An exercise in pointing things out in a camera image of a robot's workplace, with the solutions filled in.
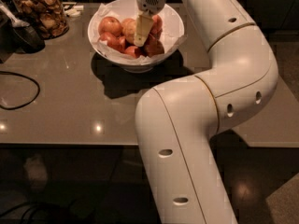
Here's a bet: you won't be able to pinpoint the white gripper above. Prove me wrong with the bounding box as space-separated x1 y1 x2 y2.
134 0 166 47

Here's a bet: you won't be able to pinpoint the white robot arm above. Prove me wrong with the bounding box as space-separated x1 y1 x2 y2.
135 0 278 224

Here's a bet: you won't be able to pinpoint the red apple back right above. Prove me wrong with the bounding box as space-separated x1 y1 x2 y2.
150 15 163 39

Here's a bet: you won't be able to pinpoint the red apple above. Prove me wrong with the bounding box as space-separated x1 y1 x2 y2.
143 35 164 57
124 46 143 59
150 15 163 39
98 16 122 36
99 32 125 53

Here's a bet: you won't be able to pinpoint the red apple front right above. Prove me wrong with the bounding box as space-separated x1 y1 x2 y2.
143 35 164 57

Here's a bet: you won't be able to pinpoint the red apple front centre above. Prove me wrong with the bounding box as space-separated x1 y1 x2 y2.
124 46 143 59

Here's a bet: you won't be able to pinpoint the white ceramic bowl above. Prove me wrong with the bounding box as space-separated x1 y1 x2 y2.
87 0 186 74

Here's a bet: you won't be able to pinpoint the red apple front left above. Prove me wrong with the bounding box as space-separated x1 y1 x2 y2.
99 32 125 53

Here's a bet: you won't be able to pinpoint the red apple back left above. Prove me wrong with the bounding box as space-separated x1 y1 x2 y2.
98 16 122 36

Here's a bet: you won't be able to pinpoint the small white items on table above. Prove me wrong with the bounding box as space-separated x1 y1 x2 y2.
64 4 84 18

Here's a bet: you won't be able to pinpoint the glass jar of dried chips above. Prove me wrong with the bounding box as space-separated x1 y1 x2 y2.
13 0 69 39

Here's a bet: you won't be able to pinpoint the black kitchen appliance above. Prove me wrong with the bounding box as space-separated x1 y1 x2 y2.
0 0 45 54

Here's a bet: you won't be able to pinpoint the black cable on table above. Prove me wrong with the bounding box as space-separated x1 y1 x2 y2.
0 70 42 111

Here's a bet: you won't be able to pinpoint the black cables on floor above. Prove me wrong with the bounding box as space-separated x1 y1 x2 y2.
0 199 94 224

